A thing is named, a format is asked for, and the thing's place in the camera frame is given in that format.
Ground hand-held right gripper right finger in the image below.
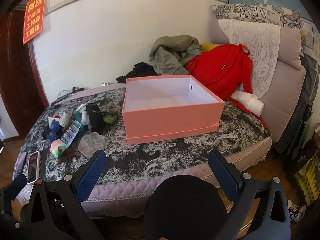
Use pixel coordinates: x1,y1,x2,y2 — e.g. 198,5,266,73
208,149,292,240

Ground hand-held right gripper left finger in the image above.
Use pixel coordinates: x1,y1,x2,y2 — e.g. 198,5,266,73
19,149,108,240

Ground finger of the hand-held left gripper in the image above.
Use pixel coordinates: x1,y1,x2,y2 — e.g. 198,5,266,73
6,174,27,201

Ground clear flower-shaped plastic container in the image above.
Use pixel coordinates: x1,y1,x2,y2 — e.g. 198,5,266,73
78,132,107,158

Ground pastel rainbow toy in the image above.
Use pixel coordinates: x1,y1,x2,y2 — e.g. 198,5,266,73
50,139,65,158

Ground battery blister pack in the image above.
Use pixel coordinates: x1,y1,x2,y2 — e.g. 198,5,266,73
59,121,82,145

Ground black pouch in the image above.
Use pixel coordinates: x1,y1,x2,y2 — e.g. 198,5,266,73
86,104,106,134

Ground blue figure toy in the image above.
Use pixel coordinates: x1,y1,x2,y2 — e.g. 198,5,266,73
45,119,62,142

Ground pink cardboard box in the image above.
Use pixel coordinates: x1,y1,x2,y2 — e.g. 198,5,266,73
122,74,225,140

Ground smartphone in pink case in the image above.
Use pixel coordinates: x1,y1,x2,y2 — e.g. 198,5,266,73
26,151,41,184

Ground brown hair scrunchie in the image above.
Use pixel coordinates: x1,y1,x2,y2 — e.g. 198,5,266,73
58,147,81,163

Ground black rounded object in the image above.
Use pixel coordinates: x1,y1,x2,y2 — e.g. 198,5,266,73
146,175,228,240

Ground small white bottle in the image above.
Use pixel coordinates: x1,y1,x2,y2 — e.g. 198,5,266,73
81,111,92,131

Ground green toy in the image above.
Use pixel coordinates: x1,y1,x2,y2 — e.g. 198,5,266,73
104,114,119,125

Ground black and white patterned blanket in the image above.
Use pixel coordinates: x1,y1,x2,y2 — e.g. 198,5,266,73
15,86,272,188

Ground patterned shoe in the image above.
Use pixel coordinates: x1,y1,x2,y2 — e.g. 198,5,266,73
286,199,307,223

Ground white paper roll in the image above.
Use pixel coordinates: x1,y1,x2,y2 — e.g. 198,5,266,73
231,91,265,117

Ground yellow-green bag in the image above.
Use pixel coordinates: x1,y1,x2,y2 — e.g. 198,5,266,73
295,152,320,205

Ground red backpack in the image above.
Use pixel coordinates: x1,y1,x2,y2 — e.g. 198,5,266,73
185,44,272,130

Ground black clothing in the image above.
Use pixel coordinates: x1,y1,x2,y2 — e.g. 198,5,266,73
116,62,158,84

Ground grey-pink sofa cushion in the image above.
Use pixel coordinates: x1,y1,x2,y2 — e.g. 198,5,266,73
209,17,307,143

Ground white floral pillow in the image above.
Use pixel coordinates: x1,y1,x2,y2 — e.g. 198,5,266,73
218,19,282,99

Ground yellow cloth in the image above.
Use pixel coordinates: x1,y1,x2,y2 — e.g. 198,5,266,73
201,42,220,53

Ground olive green jacket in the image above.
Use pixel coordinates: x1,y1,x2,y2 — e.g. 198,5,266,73
149,35,203,75

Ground black cables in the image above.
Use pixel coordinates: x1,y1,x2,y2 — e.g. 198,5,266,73
51,86,85,105

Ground dark red wooden door frame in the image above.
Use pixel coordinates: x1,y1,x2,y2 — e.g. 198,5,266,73
0,5,50,143

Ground red wall sign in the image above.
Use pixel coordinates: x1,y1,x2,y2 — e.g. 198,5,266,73
23,0,48,45

